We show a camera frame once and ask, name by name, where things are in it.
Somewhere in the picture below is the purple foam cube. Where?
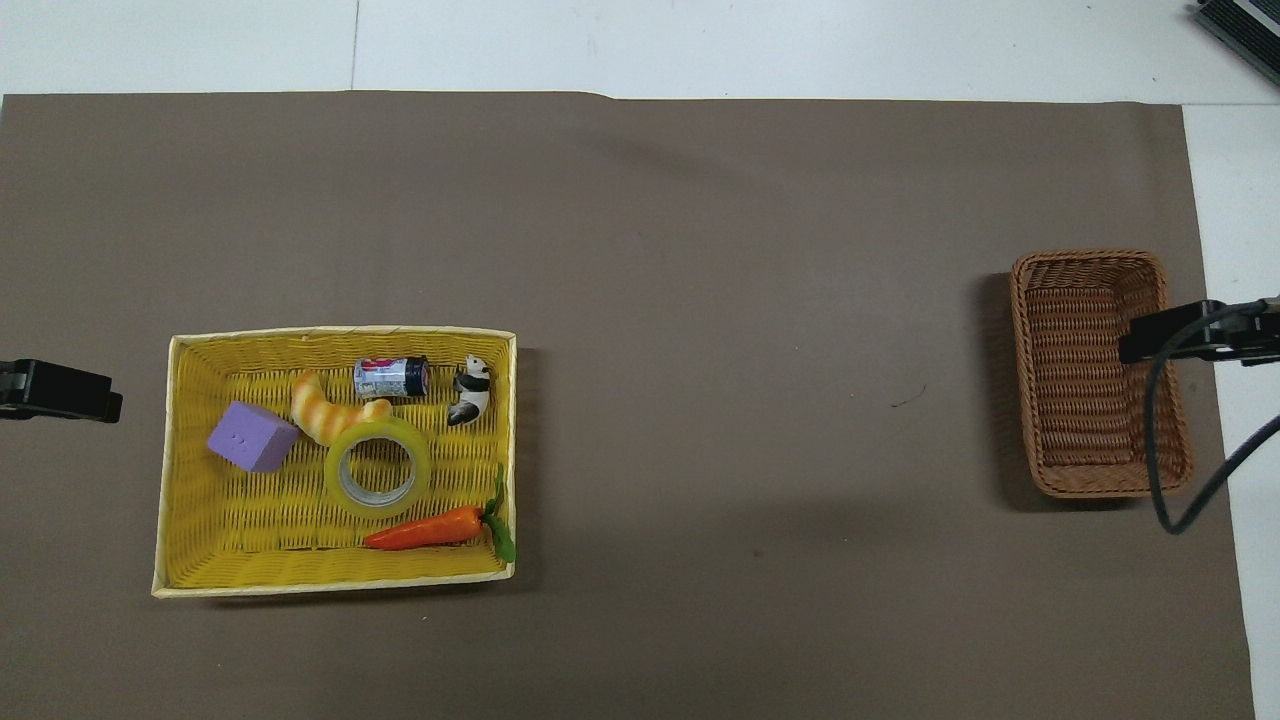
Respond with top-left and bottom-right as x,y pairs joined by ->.
207,401 -> 301,474

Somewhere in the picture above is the yellow woven basket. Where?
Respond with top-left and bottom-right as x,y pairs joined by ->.
151,326 -> 518,599

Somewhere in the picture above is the orange striped toy bread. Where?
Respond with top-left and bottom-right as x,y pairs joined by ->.
291,370 -> 393,448

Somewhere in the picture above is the black cable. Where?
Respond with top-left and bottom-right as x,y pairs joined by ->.
1145,300 -> 1280,535

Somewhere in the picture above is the clear yellowish tape roll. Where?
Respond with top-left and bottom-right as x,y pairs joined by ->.
323,417 -> 432,521

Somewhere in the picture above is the panda figurine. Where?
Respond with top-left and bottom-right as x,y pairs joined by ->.
446,355 -> 493,428

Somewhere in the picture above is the black stand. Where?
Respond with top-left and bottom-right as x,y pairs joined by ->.
1194,0 -> 1280,87

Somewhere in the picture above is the orange toy carrot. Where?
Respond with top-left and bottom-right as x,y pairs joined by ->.
363,463 -> 517,564

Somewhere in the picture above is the brown wicker basket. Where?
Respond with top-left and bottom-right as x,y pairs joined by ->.
1009,249 -> 1194,499

